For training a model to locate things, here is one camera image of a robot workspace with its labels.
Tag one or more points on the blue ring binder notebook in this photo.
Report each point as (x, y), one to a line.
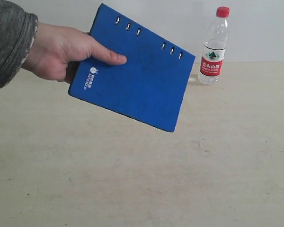
(149, 87)

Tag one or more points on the clear water bottle red cap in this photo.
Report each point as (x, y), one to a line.
(214, 47)

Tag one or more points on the grey sleeved forearm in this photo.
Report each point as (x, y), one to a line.
(17, 33)

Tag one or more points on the person's bare hand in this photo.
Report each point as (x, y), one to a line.
(57, 50)

